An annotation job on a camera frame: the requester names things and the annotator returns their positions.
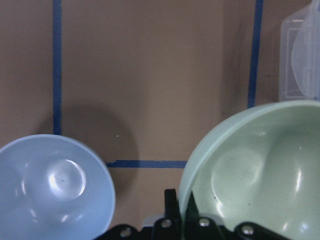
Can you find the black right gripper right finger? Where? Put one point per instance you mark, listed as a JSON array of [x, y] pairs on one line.
[[205, 226]]

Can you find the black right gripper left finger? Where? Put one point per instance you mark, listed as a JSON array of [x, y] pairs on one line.
[[167, 227]]

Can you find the green plastic bowl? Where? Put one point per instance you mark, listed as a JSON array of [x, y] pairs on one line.
[[261, 165]]

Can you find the blue plastic bowl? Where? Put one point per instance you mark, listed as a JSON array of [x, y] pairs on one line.
[[53, 187]]

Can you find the clear plastic food container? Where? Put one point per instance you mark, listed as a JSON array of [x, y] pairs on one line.
[[299, 62]]

